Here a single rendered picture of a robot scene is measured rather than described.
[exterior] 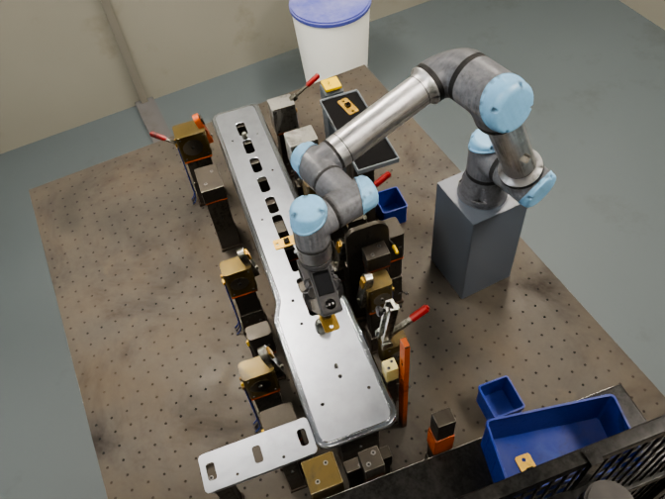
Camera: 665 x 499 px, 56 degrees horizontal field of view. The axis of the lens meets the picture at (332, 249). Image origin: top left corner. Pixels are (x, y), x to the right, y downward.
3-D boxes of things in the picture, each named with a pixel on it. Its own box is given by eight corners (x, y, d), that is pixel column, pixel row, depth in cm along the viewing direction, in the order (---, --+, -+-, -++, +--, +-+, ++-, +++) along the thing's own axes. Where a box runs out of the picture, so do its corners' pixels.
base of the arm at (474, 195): (488, 166, 196) (492, 143, 188) (518, 197, 188) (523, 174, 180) (447, 184, 193) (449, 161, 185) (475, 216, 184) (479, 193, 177)
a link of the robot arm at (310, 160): (452, 21, 140) (279, 148, 134) (487, 43, 134) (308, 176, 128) (456, 58, 150) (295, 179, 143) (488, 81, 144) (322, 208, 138)
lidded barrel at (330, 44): (353, 51, 421) (348, -31, 375) (386, 90, 394) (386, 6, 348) (289, 74, 411) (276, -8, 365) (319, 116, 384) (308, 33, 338)
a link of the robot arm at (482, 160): (487, 148, 188) (493, 112, 177) (520, 172, 180) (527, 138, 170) (456, 165, 184) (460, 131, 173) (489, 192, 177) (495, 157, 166)
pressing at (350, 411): (203, 119, 238) (202, 115, 237) (259, 102, 242) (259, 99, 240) (319, 453, 156) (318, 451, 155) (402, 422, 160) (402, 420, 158)
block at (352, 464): (349, 497, 177) (342, 461, 153) (388, 482, 179) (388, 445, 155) (352, 508, 175) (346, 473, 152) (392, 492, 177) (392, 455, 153)
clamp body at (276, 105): (280, 168, 260) (266, 99, 231) (307, 160, 262) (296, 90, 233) (285, 180, 256) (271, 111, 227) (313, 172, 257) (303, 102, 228)
